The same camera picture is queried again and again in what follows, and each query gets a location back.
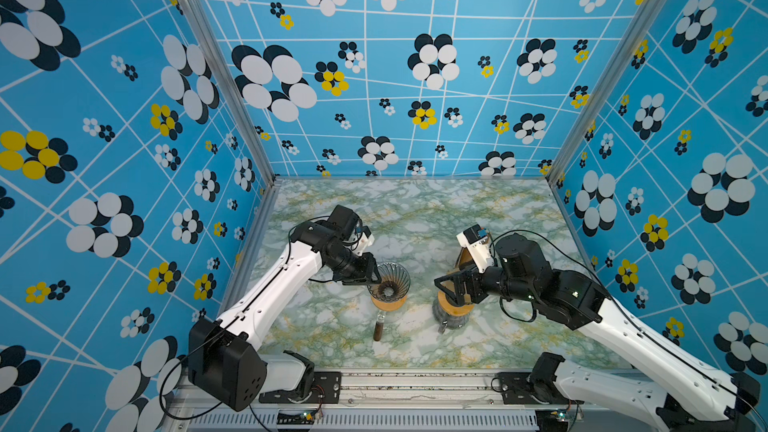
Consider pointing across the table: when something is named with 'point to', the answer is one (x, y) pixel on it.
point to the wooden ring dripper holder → (456, 310)
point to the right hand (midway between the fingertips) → (449, 274)
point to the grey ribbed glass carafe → (447, 320)
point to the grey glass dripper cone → (394, 284)
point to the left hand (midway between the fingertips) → (377, 279)
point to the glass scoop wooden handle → (378, 329)
